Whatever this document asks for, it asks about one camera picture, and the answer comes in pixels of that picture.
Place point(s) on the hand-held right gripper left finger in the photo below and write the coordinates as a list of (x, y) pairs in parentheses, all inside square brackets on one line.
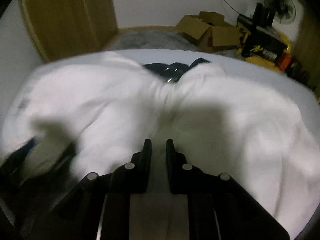
[(140, 170)]

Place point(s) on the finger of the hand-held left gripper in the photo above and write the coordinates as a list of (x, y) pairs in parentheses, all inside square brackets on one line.
[(27, 146), (63, 156)]

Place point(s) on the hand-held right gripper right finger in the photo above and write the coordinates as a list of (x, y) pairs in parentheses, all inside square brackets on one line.
[(178, 172)]

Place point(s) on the white zip-up jacket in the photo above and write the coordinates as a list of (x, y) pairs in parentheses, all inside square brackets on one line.
[(112, 100)]

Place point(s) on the grey floor mat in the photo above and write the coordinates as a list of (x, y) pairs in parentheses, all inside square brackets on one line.
[(155, 38)]

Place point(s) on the wooden wardrobe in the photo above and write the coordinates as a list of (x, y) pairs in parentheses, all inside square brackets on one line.
[(67, 17)]

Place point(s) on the open cardboard box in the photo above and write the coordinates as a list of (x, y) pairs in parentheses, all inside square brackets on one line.
[(192, 30), (222, 33)]

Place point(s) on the black and yellow box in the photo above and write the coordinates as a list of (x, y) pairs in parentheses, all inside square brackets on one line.
[(262, 46)]

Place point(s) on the orange box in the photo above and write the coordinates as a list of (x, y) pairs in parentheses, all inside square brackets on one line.
[(284, 62)]

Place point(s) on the dark bags pile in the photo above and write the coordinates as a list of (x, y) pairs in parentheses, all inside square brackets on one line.
[(301, 75)]

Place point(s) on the yellow helmet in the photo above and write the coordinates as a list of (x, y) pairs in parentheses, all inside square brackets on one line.
[(287, 43)]

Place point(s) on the black cylinder flask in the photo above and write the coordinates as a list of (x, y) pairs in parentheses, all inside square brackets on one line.
[(258, 15)]

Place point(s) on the black electric fan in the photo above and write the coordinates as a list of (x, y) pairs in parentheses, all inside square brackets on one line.
[(281, 3)]

